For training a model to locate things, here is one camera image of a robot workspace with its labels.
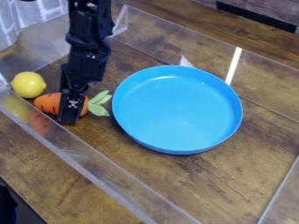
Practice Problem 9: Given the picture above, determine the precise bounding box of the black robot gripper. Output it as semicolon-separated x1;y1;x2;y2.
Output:
58;34;111;123

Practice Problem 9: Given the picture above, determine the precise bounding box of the orange toy carrot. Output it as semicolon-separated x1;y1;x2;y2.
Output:
34;90;112;116

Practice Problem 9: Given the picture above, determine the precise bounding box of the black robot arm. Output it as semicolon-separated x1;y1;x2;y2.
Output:
58;0;115;124

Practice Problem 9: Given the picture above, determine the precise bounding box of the yellow toy lemon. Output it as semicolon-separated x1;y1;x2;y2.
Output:
11;72;47;99

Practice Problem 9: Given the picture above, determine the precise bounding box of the blue round plate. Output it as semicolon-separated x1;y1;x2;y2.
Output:
112;66;243;155

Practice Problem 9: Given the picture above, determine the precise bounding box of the white patterned curtain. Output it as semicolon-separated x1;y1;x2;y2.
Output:
0;0;68;52

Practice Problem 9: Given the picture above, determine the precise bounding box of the black bar in background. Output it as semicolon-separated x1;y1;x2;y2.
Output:
217;0;299;34

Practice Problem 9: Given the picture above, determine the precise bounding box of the clear acrylic enclosure wall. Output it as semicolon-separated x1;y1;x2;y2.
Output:
0;0;299;224

